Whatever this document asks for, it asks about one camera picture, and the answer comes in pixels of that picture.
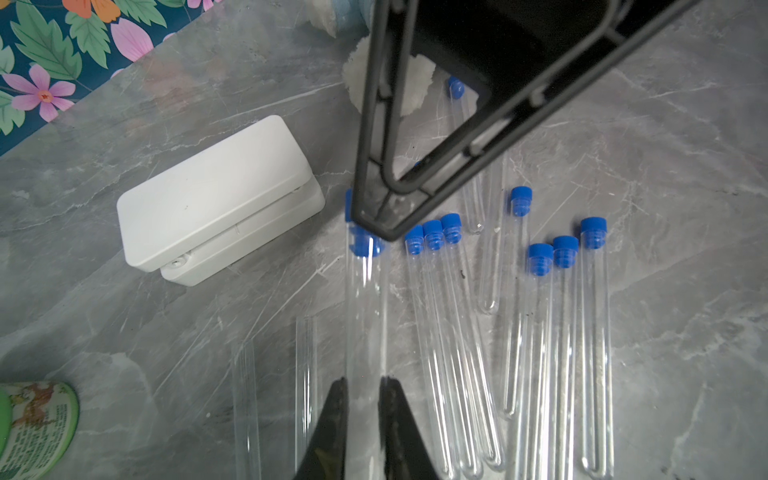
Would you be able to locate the test tube group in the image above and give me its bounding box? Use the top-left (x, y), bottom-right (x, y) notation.
top-left (550, 236), bottom-right (579, 479)
top-left (517, 243), bottom-right (554, 479)
top-left (579, 217), bottom-right (614, 479)

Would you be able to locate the open test tube without stopper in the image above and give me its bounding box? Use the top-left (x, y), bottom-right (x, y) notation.
top-left (478, 158), bottom-right (506, 314)

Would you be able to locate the green lidded small jar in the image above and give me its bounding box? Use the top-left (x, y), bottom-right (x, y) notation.
top-left (1, 381), bottom-right (80, 479)

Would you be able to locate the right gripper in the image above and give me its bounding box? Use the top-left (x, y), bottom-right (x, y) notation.
top-left (350, 1), bottom-right (690, 241)

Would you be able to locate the white rectangular plastic box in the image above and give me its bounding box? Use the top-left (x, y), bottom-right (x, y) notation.
top-left (116, 115), bottom-right (325, 286)

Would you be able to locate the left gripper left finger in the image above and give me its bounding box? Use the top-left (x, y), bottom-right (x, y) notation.
top-left (293, 377), bottom-right (349, 480)

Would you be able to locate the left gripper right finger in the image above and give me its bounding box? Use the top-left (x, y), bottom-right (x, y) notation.
top-left (378, 376), bottom-right (439, 480)

